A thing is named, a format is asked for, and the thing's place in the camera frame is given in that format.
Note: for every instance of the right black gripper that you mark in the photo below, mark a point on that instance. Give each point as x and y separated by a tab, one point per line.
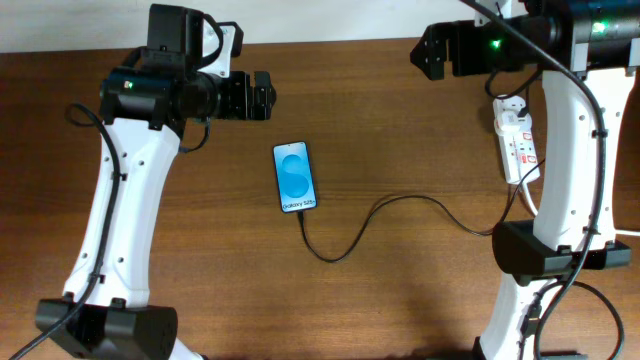
465	39

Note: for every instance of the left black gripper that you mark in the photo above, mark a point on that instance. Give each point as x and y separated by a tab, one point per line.
238	106

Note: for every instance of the blue Galaxy smartphone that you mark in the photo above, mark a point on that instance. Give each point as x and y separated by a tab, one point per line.
294	177

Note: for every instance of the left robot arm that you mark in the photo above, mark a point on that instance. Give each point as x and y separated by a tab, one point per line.
182	74

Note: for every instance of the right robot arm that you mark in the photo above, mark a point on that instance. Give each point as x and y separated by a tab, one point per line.
586	53

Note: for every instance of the white USB charger plug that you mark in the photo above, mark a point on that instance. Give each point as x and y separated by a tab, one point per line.
511	116

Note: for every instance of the white power strip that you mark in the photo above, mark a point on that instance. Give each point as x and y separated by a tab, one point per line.
518	155

